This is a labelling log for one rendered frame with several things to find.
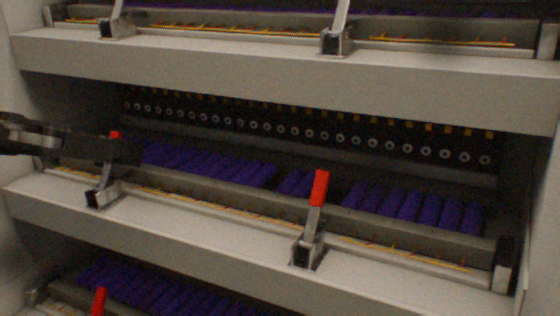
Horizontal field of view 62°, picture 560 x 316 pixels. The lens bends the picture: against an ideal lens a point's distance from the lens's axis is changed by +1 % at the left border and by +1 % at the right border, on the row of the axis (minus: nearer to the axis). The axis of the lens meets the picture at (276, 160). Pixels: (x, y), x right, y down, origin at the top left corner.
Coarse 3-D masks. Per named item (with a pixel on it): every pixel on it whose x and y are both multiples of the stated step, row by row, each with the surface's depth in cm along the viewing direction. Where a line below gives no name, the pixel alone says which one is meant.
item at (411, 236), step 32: (64, 160) 65; (192, 192) 56; (224, 192) 53; (256, 192) 52; (288, 224) 49; (352, 224) 47; (384, 224) 46; (416, 224) 45; (448, 256) 43; (480, 256) 42
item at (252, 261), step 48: (240, 144) 64; (288, 144) 61; (48, 192) 59; (144, 192) 58; (528, 192) 46; (96, 240) 56; (144, 240) 51; (192, 240) 49; (240, 240) 48; (288, 240) 48; (336, 240) 47; (528, 240) 38; (240, 288) 47; (288, 288) 44; (336, 288) 41; (384, 288) 41; (432, 288) 41; (480, 288) 40
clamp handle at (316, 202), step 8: (320, 176) 44; (328, 176) 44; (320, 184) 44; (312, 192) 44; (320, 192) 44; (312, 200) 44; (320, 200) 44; (312, 208) 44; (312, 216) 44; (312, 224) 44; (304, 232) 44; (312, 232) 44; (304, 240) 44; (312, 240) 44
